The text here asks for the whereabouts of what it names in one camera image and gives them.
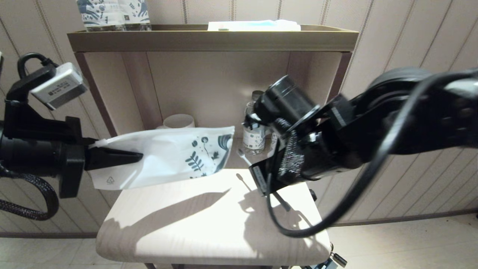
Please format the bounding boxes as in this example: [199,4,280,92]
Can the white floral zip pouch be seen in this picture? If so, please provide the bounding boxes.
[89,126,236,190]

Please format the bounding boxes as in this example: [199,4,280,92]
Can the clear water bottle grey cap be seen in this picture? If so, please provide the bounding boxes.
[243,90,266,155]

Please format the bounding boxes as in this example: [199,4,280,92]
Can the white ribbed mug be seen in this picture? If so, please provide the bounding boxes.
[163,114,195,129]

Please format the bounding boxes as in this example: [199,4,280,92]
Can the floral pouches on top shelf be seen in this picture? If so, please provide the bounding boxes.
[77,0,125,31]

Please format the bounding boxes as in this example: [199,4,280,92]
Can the beige wooden shelf unit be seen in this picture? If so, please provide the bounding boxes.
[67,24,359,269]

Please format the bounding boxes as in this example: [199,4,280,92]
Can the water bottle blue patterned label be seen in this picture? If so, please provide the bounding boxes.
[121,0,152,31]

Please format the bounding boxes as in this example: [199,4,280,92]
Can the white blue packet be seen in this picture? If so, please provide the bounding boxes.
[207,19,301,31]

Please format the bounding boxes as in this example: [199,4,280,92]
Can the silver braided cable sleeve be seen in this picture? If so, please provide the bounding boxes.
[278,118,305,176]

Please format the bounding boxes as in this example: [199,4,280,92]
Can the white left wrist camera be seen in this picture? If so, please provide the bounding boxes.
[4,62,87,144]

